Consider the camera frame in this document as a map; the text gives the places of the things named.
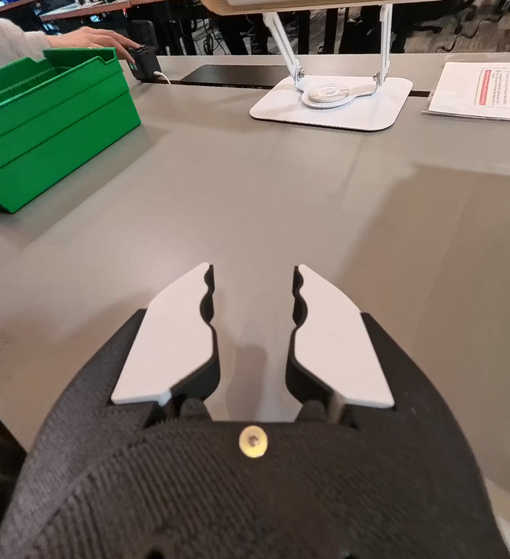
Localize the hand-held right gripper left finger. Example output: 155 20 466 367
111 262 220 420

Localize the black power cube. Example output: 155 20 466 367
127 46 161 81

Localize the black desk panel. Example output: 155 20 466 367
180 65 291 88

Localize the green plastic bin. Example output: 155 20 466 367
0 47 142 215

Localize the grey desk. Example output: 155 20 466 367
0 52 510 559

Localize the laminated paper sheet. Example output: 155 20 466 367
422 61 510 123

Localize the white metal stand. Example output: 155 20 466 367
250 3 414 132

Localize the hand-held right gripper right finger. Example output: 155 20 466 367
285 265 395 426

